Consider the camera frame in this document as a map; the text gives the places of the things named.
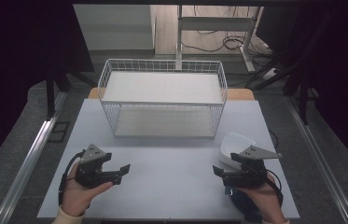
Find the wooden table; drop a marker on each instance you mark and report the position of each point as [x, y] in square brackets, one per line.
[240, 94]

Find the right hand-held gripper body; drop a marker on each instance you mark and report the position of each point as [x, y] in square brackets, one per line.
[251, 175]

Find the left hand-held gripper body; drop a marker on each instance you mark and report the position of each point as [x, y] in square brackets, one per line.
[90, 169]

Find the white power strip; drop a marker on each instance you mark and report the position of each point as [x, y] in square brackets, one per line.
[270, 73]

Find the white metal desk frame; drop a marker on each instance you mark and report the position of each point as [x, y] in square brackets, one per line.
[215, 23]

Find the black floor bracket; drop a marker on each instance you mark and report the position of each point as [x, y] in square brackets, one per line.
[59, 132]

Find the aluminium rail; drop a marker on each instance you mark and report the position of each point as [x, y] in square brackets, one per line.
[27, 165]
[321, 161]

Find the white rectangular plastic container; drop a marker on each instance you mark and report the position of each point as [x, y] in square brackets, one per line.
[233, 146]

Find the person's left hand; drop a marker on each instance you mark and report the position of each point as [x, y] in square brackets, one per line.
[76, 196]

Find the person's right hand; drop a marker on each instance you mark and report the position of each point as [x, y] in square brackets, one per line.
[268, 202]

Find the black stand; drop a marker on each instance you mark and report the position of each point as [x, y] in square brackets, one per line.
[50, 93]
[302, 93]

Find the white cabinet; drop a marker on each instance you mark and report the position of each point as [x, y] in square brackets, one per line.
[115, 28]

